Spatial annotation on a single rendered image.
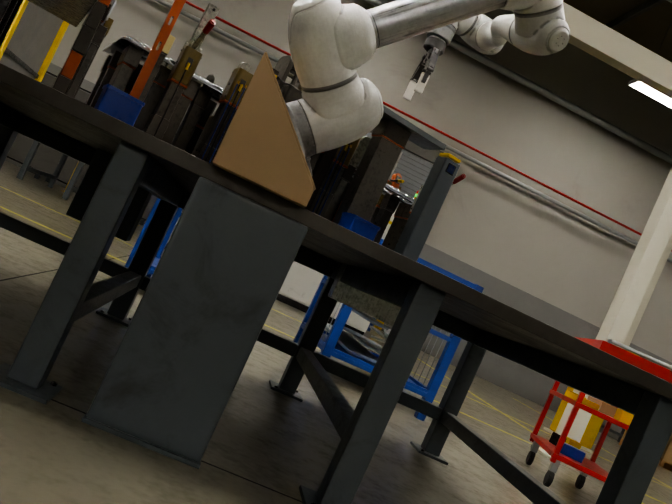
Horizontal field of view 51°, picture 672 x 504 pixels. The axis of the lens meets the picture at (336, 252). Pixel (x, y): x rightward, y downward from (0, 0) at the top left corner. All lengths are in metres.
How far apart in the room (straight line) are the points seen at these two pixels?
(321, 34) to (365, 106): 0.23
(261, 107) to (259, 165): 0.14
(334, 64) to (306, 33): 0.10
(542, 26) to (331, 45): 0.60
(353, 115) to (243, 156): 0.34
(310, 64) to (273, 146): 0.24
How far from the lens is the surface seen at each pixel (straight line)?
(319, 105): 1.87
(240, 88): 2.37
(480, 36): 2.61
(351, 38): 1.84
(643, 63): 6.72
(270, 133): 1.74
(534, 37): 2.08
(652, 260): 6.60
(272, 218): 1.77
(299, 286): 10.52
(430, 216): 2.55
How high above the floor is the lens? 0.55
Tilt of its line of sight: 3 degrees up
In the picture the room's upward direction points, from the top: 25 degrees clockwise
